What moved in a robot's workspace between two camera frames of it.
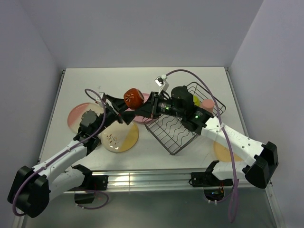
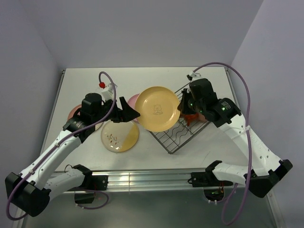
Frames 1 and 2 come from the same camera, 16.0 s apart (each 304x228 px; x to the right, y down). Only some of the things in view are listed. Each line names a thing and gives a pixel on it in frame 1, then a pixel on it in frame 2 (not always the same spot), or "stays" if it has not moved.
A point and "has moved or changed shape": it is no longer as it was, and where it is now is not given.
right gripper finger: x=149 y=101 to x=185 y=97
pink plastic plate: x=140 y=119 to x=131 y=101
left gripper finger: x=128 y=116 stays
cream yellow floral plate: x=120 y=137 stays
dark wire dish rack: x=170 y=130 stays
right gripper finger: x=146 y=112 to x=184 y=109
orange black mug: x=133 y=98 has moved or changed shape
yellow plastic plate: x=223 y=154 to x=157 y=107
